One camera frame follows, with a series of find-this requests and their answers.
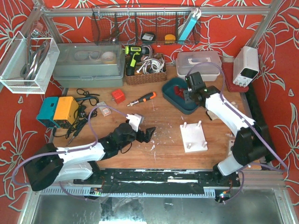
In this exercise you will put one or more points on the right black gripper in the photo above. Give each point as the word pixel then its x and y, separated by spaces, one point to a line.
pixel 189 94

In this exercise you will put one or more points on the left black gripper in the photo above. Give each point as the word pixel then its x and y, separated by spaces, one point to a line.
pixel 140 136

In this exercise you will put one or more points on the large red spring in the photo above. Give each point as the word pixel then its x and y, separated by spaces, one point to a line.
pixel 179 91

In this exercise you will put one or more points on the orange black screwdriver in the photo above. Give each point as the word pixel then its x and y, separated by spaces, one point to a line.
pixel 144 98

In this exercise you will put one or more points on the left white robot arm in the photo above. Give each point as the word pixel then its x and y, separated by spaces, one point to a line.
pixel 53 164

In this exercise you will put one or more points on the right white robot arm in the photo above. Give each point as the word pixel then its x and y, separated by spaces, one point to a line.
pixel 249 144

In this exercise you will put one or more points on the teal plastic tray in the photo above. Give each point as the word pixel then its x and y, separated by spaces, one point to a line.
pixel 177 100

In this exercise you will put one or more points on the white plastic lidded box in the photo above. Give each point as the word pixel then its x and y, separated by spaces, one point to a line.
pixel 199 61

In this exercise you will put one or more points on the small clear screw box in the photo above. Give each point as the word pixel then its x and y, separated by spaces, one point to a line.
pixel 104 109

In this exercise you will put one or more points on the red cube adapter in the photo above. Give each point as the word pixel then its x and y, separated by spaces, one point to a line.
pixel 118 96

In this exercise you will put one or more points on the white peg board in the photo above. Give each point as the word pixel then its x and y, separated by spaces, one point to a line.
pixel 193 137

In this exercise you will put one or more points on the white power supply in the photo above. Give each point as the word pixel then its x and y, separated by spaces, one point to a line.
pixel 245 67

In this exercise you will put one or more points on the brown wicker basket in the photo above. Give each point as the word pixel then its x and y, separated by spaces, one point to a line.
pixel 154 71

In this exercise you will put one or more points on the yellow tape measure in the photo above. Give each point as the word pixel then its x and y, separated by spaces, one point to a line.
pixel 169 39

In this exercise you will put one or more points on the soldering iron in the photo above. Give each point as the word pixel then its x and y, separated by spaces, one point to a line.
pixel 72 138

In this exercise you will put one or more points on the green black drill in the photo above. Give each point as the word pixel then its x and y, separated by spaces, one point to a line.
pixel 135 54

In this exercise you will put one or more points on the blue white case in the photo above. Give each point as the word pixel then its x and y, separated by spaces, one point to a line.
pixel 185 29

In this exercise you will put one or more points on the yellow soldering station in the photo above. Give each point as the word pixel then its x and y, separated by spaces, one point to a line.
pixel 65 112

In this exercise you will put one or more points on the grey plastic storage box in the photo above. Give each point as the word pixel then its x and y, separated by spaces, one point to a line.
pixel 88 65

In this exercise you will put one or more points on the teal device box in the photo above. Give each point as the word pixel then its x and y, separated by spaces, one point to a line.
pixel 47 111

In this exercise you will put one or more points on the clear acrylic box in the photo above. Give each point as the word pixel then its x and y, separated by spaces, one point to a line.
pixel 27 65

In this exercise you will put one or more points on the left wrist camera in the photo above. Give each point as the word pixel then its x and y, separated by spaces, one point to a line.
pixel 135 120

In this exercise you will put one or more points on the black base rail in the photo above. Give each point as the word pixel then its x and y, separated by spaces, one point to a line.
pixel 158 181

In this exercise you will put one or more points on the black wire basket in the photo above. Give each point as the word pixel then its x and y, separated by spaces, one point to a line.
pixel 125 24

